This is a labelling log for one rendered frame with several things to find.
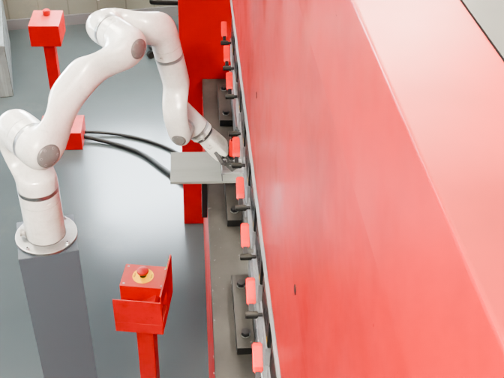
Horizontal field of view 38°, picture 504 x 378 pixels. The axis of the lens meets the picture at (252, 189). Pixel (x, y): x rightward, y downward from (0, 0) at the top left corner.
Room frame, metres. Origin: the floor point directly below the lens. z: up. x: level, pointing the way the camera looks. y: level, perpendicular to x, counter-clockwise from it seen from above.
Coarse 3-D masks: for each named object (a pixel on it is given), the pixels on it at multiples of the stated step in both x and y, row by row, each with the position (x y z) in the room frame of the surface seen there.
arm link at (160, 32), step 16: (96, 16) 1.98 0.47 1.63; (128, 16) 2.02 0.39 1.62; (144, 16) 2.02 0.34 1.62; (160, 16) 2.04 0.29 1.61; (96, 32) 1.94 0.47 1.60; (144, 32) 2.01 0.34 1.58; (160, 32) 2.01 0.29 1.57; (176, 32) 2.06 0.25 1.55; (160, 48) 2.03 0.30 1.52; (176, 48) 2.05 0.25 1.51
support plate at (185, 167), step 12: (180, 156) 2.19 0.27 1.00; (192, 156) 2.19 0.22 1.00; (204, 156) 2.20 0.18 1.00; (240, 156) 2.21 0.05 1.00; (180, 168) 2.12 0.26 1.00; (192, 168) 2.12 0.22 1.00; (204, 168) 2.12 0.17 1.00; (216, 168) 2.13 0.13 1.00; (180, 180) 2.05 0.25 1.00; (192, 180) 2.05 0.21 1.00; (204, 180) 2.05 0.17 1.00; (216, 180) 2.06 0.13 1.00; (228, 180) 2.06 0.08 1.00
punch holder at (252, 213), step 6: (252, 186) 1.59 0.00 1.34; (252, 192) 1.58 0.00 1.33; (252, 198) 1.57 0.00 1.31; (252, 204) 1.57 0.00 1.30; (252, 210) 1.56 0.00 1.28; (252, 216) 1.55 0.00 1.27; (252, 222) 1.54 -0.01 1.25; (252, 228) 1.52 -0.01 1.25; (252, 234) 1.50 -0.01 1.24; (252, 240) 1.50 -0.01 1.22; (252, 246) 1.50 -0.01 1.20
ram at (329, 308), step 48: (240, 0) 2.24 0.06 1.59; (288, 0) 1.16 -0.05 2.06; (240, 48) 2.18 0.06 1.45; (288, 48) 1.12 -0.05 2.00; (288, 96) 1.08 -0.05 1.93; (288, 144) 1.04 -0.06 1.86; (336, 144) 0.70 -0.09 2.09; (288, 192) 1.00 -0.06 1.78; (336, 192) 0.67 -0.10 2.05; (288, 240) 0.96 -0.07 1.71; (336, 240) 0.64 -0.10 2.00; (288, 288) 0.92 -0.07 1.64; (336, 288) 0.61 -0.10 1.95; (288, 336) 0.88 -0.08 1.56; (336, 336) 0.58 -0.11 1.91; (384, 336) 0.43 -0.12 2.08
